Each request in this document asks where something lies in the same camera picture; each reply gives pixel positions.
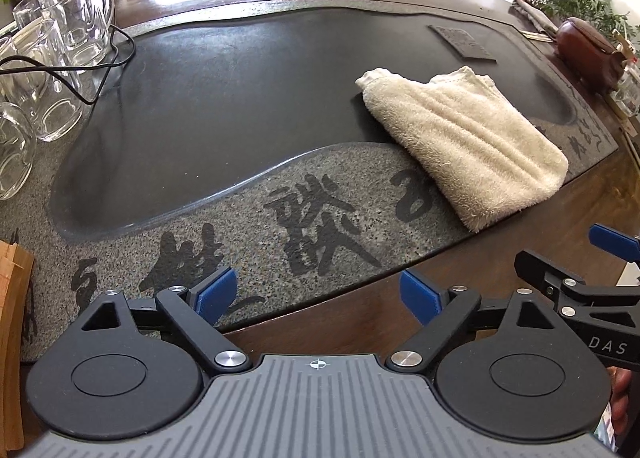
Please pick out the grey folded bundle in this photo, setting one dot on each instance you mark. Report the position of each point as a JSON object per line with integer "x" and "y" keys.
{"x": 532, "y": 15}

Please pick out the cream terry towel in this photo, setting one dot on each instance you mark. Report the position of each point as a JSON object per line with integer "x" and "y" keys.
{"x": 465, "y": 137}

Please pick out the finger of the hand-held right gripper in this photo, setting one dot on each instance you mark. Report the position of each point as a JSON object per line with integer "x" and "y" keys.
{"x": 612, "y": 239}
{"x": 540, "y": 273}

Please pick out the dark square stone plaque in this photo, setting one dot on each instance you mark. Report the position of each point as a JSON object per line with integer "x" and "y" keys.
{"x": 462, "y": 42}

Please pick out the bamboo tea tongs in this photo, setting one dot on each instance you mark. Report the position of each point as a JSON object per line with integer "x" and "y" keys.
{"x": 537, "y": 36}

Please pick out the grey stone tea tray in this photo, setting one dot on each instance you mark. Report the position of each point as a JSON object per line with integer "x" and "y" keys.
{"x": 225, "y": 102}

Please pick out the brown rounded pot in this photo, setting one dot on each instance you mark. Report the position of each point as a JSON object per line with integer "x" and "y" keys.
{"x": 590, "y": 52}

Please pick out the small glass cup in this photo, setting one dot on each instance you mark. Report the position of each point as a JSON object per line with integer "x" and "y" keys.
{"x": 625, "y": 97}

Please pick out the person's right hand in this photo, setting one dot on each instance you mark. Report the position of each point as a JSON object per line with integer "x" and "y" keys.
{"x": 622, "y": 390}

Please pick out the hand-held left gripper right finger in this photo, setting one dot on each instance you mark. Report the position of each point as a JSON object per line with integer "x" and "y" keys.
{"x": 420, "y": 295}

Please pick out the clear glass mug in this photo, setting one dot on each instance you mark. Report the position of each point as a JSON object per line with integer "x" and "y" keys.
{"x": 75, "y": 22}
{"x": 50, "y": 102}
{"x": 10, "y": 82}
{"x": 27, "y": 12}
{"x": 15, "y": 152}

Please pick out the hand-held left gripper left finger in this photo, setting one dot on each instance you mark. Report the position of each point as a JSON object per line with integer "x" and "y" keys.
{"x": 217, "y": 295}

